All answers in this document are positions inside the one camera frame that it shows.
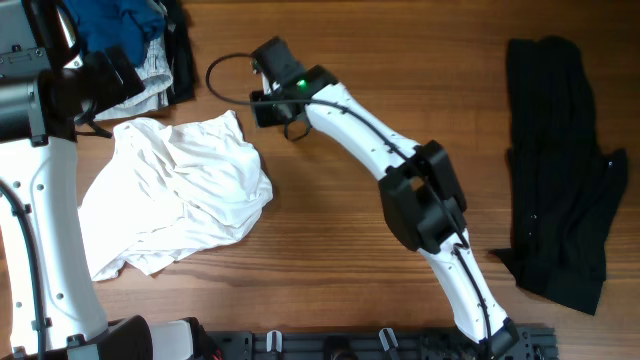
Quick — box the left black cable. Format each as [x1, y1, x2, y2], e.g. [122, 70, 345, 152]
[0, 179, 49, 360]

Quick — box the light denim folded garment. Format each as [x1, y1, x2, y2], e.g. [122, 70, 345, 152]
[96, 36, 173, 121]

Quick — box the black shirt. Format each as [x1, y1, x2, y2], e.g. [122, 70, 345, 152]
[492, 36, 628, 315]

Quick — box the white shirt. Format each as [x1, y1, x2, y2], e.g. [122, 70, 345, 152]
[78, 110, 273, 282]

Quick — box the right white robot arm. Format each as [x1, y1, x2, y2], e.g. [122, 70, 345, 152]
[250, 37, 519, 359]

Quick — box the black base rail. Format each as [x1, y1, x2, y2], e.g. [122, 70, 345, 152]
[209, 326, 560, 360]

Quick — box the black folded garment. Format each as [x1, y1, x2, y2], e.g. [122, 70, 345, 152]
[160, 0, 196, 105]

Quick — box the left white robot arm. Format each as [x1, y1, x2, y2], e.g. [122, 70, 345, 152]
[1, 1, 200, 359]

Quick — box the blue folded garment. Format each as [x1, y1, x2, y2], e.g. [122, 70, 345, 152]
[64, 0, 166, 66]

